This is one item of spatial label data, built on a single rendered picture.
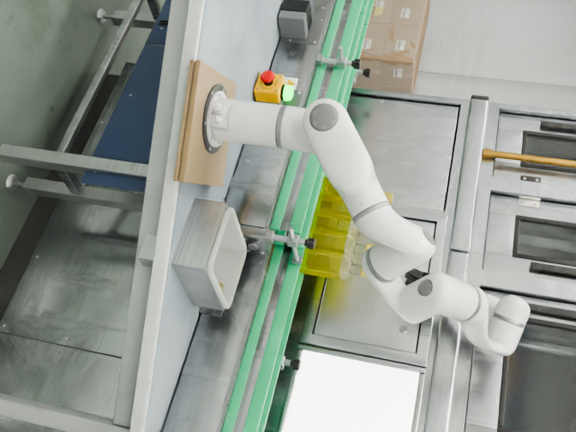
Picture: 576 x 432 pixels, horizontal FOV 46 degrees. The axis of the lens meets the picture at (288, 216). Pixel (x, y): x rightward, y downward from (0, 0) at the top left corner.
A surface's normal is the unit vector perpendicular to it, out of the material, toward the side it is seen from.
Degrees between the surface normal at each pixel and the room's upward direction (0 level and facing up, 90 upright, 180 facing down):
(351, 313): 90
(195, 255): 90
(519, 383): 90
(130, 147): 90
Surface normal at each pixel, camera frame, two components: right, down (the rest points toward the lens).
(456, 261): -0.11, -0.52
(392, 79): -0.16, 0.85
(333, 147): -0.24, -0.11
